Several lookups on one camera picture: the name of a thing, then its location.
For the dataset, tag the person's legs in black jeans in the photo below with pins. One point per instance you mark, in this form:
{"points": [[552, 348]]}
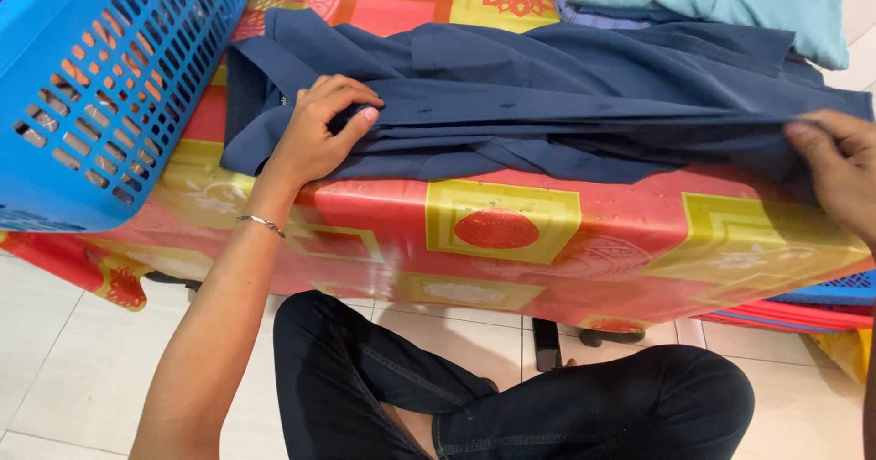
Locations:
{"points": [[616, 405]]}

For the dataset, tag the red yellow patterned tablecloth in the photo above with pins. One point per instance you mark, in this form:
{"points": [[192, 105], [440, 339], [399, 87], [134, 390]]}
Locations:
{"points": [[616, 227]]}

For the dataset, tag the stack of red plastic trays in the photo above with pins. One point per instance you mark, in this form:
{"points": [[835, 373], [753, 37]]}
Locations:
{"points": [[787, 315]]}

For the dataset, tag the blue plastic crate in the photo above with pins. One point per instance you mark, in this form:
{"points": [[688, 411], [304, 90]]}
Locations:
{"points": [[831, 290]]}

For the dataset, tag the person's left hand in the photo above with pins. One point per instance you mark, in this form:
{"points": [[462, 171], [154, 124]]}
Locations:
{"points": [[311, 138]]}

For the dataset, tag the blue plastic laundry basket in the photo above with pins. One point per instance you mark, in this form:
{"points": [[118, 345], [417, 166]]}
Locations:
{"points": [[82, 172]]}

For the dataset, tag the navy blue shirt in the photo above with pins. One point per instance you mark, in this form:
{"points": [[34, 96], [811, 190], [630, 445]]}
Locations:
{"points": [[547, 83]]}

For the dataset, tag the yellow plastic bag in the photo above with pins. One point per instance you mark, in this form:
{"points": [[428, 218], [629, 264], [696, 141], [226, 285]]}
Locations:
{"points": [[848, 352]]}

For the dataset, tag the person's right hand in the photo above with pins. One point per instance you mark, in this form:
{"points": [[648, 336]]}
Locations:
{"points": [[845, 165]]}

